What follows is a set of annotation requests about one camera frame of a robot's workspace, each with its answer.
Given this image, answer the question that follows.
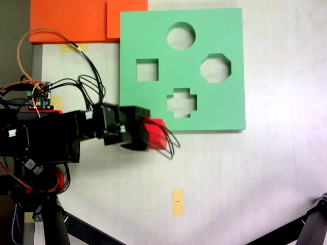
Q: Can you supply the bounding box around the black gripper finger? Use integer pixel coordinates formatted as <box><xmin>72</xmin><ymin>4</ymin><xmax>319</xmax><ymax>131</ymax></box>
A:
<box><xmin>120</xmin><ymin>140</ymin><xmax>150</xmax><ymax>152</ymax></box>

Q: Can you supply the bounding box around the red square block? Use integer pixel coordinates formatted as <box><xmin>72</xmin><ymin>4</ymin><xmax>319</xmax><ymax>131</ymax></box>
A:
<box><xmin>140</xmin><ymin>117</ymin><xmax>169</xmax><ymax>151</ymax></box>

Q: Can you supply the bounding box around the large orange foam block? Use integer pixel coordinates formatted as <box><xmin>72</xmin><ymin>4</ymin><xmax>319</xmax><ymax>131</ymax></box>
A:
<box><xmin>29</xmin><ymin>0</ymin><xmax>121</xmax><ymax>44</ymax></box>

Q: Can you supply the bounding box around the green shape sorter board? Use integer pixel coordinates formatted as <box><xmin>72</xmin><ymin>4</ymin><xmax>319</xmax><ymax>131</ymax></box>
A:
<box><xmin>119</xmin><ymin>7</ymin><xmax>246</xmax><ymax>133</ymax></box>

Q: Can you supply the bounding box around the small circuit board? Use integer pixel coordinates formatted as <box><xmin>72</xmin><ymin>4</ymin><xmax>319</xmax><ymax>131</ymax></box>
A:
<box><xmin>25</xmin><ymin>81</ymin><xmax>55</xmax><ymax>112</ymax></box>

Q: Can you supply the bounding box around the black tripod leg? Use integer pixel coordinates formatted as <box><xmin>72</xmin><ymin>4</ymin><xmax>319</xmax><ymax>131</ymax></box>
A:
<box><xmin>245</xmin><ymin>192</ymin><xmax>327</xmax><ymax>245</ymax></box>
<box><xmin>38</xmin><ymin>201</ymin><xmax>71</xmax><ymax>245</ymax></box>
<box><xmin>63</xmin><ymin>211</ymin><xmax>127</xmax><ymax>245</ymax></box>

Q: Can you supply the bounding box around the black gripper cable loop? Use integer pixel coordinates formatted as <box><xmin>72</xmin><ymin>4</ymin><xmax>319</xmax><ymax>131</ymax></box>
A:
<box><xmin>154</xmin><ymin>124</ymin><xmax>181</xmax><ymax>160</ymax></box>

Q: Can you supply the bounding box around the long black cable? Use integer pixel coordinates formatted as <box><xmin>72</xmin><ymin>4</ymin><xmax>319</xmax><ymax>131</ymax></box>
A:
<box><xmin>68</xmin><ymin>40</ymin><xmax>106</xmax><ymax>105</ymax></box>

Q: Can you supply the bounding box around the red wire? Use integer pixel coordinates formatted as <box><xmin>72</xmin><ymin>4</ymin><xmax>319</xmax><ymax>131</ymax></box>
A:
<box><xmin>0</xmin><ymin>80</ymin><xmax>44</xmax><ymax>91</ymax></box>

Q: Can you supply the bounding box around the thin orange wire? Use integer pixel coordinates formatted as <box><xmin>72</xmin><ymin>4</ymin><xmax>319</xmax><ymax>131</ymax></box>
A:
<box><xmin>16</xmin><ymin>28</ymin><xmax>73</xmax><ymax>118</ymax></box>

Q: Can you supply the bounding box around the blue white braided cable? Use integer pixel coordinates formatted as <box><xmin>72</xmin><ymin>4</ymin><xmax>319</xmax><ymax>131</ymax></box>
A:
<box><xmin>10</xmin><ymin>203</ymin><xmax>23</xmax><ymax>244</ymax></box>

